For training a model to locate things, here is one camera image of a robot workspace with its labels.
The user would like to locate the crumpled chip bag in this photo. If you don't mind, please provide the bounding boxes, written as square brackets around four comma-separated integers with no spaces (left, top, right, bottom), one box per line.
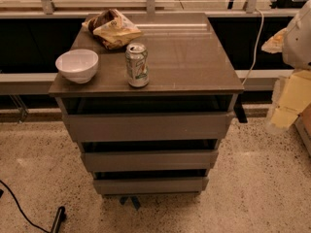
[82,9,143,50]

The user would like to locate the black floor cable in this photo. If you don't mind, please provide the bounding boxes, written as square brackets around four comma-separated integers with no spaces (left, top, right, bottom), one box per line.
[0,179,51,233]

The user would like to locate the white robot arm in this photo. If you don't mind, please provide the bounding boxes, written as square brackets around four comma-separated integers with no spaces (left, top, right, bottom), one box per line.
[261,0,311,70]

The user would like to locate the grey drawer cabinet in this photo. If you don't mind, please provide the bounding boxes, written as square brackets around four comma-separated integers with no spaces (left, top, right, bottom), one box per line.
[50,14,244,180]

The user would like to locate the cardboard box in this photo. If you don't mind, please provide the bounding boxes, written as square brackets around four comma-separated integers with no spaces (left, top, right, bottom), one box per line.
[265,69,311,157]

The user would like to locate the green soda can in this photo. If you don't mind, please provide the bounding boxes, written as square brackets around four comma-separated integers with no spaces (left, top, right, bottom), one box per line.
[125,43,149,87]

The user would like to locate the white hanging cable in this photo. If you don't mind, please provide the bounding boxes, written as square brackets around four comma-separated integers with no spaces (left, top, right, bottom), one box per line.
[241,7,265,86]

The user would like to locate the white ceramic bowl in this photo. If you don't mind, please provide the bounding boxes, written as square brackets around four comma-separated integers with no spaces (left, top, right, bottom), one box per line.
[55,49,99,83]

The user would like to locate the black floor object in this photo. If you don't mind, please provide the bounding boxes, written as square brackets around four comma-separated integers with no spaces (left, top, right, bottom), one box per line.
[51,206,66,233]

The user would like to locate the grey drawer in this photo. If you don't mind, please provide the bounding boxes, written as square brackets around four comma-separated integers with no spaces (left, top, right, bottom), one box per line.
[93,177,209,195]
[63,113,234,142]
[82,150,218,172]

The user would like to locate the metal window railing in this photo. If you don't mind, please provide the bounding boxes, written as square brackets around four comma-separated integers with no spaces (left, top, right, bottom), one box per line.
[0,0,311,96]

